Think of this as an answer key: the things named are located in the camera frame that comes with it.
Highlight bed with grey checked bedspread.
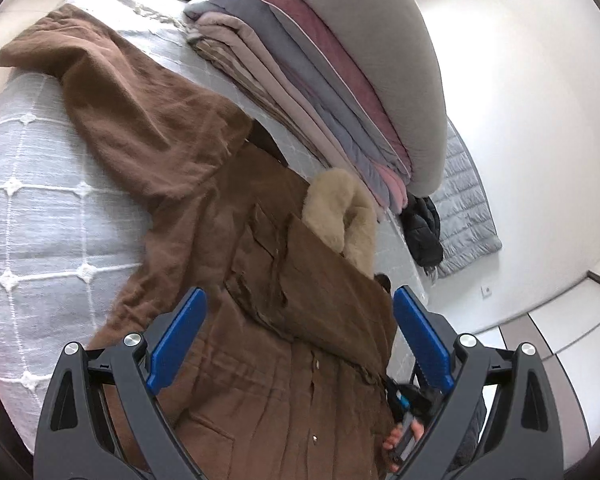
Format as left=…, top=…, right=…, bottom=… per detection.
left=0, top=0, right=431, bottom=456

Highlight grey quilted mat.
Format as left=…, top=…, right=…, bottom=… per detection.
left=432, top=120, right=504, bottom=279

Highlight person's right hand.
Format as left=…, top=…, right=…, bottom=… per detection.
left=381, top=417, right=425, bottom=474

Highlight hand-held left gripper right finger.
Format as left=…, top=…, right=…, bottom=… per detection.
left=393, top=285, right=567, bottom=480

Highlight beige folded blanket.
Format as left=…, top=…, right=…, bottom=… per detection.
left=185, top=12, right=377, bottom=197

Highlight pink folded blanket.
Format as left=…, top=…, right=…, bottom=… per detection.
left=257, top=0, right=414, bottom=211

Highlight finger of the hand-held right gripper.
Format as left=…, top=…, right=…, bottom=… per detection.
left=385, top=377, right=435, bottom=418

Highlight black jacket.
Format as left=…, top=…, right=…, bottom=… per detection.
left=399, top=195, right=444, bottom=279

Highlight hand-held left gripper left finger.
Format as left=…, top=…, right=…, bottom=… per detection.
left=32, top=286, right=208, bottom=480

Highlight blue-grey folded blanket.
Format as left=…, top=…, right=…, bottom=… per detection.
left=182, top=0, right=397, bottom=211

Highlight brown coat with fur collar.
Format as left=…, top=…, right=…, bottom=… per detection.
left=0, top=2, right=402, bottom=480

